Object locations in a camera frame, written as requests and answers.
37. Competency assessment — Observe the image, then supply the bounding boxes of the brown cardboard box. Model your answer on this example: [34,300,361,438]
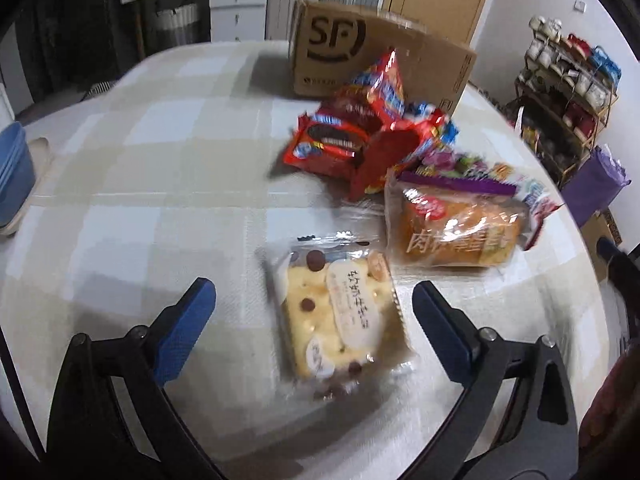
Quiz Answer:
[287,0,478,116]

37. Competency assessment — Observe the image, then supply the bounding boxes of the black cabinet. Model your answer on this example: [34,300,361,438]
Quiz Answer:
[15,0,146,106]

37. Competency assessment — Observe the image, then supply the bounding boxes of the dark red blurred object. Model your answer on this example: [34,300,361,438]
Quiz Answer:
[580,340,640,480]

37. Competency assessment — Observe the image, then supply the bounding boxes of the woven laundry basket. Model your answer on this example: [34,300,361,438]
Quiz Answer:
[152,2,201,50]

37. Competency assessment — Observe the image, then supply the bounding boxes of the blue plastic container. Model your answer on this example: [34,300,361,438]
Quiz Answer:
[0,121,37,235]

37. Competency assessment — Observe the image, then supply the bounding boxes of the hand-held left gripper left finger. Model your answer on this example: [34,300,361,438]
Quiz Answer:
[45,276,226,480]

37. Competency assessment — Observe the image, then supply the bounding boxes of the red snack packet blue edges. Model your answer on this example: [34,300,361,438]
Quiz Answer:
[349,105,458,201]

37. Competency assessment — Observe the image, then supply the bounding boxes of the small cardboard box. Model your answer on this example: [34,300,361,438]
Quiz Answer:
[580,210,623,257]

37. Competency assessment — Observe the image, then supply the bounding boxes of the black and white rug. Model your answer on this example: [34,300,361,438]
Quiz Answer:
[81,83,112,104]

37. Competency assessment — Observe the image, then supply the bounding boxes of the red and white snack packet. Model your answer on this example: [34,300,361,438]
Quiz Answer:
[350,47,408,121]

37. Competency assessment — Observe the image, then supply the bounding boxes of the white drawer unit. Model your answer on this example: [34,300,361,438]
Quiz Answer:
[119,0,271,45]

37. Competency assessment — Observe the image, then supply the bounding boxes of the clear chocolate chip cake packet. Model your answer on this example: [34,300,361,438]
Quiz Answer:
[257,232,418,401]

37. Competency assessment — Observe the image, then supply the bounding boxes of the shoe rack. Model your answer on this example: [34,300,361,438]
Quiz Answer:
[505,15,623,186]

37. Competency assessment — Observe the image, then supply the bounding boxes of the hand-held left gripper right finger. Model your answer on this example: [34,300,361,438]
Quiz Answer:
[400,280,583,480]

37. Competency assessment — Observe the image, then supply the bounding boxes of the black cable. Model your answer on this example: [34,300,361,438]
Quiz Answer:
[0,327,47,463]

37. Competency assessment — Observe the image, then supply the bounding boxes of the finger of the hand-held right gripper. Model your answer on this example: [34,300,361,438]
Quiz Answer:
[596,237,640,341]

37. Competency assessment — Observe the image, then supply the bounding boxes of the purple candy bag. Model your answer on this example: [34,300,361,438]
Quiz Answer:
[395,152,521,196]

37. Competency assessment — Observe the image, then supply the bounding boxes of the dark red cookie snack packet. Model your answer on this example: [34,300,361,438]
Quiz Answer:
[320,85,388,133]

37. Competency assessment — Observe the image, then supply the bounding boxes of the orange bread packet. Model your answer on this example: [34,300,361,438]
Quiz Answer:
[384,170,531,271]

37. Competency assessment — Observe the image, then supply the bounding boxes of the blue and white snack packet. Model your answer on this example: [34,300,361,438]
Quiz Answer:
[515,175,563,252]

